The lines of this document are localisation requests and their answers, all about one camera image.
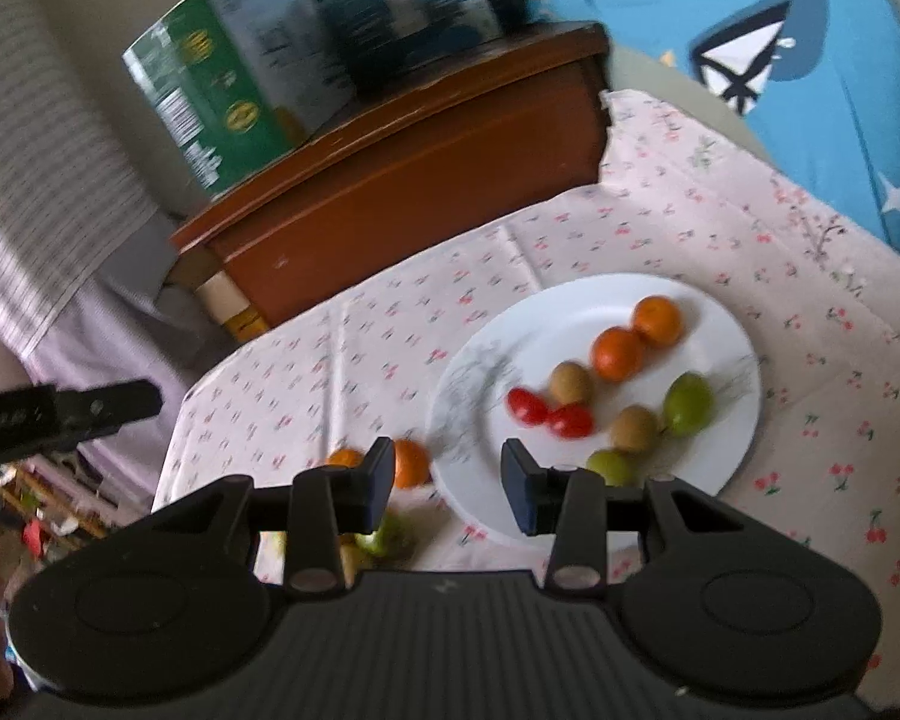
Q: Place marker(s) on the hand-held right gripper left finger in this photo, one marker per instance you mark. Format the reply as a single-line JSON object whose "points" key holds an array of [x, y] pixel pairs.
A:
{"points": [[379, 484]]}

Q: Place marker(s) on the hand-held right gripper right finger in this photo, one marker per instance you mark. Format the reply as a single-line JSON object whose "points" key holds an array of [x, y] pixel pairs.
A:
{"points": [[516, 491]]}

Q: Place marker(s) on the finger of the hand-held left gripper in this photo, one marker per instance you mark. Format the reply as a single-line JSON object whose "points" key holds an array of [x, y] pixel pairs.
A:
{"points": [[112, 405]]}

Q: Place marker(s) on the kiwi fruit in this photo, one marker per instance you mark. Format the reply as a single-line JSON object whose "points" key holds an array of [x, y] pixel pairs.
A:
{"points": [[634, 427], [571, 382], [350, 561]]}

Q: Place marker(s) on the red cherry tomato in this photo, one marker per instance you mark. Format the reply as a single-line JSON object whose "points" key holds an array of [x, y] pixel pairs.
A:
{"points": [[570, 420], [527, 405]]}

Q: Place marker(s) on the white plate with grey flowers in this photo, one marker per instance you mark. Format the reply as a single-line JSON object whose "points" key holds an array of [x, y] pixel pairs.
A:
{"points": [[555, 330]]}

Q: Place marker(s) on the dark reddish orange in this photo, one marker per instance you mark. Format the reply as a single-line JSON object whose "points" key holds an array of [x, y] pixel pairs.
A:
{"points": [[618, 354]]}

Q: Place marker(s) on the bright orange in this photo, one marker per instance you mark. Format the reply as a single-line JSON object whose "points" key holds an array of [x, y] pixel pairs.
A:
{"points": [[658, 320]]}

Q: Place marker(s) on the pale purple cloth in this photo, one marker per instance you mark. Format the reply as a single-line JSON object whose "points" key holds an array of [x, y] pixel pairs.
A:
{"points": [[120, 345]]}

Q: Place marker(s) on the cluttered wooden shelf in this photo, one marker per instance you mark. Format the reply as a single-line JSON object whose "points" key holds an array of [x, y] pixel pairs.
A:
{"points": [[37, 502]]}

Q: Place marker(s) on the white yellow cardboard box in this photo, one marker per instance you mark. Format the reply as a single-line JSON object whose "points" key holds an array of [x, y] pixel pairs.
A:
{"points": [[232, 307]]}

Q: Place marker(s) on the brown wooden cabinet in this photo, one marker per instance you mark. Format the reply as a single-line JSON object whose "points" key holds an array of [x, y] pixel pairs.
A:
{"points": [[420, 195]]}

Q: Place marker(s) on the green cardboard box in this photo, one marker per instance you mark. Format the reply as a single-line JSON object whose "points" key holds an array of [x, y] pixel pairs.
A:
{"points": [[195, 90]]}

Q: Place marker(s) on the cherry print tablecloth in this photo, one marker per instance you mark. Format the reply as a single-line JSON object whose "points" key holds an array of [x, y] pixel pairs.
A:
{"points": [[795, 300]]}

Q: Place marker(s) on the blue printed pillow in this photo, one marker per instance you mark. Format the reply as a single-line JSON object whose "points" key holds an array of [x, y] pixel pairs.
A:
{"points": [[832, 90]]}

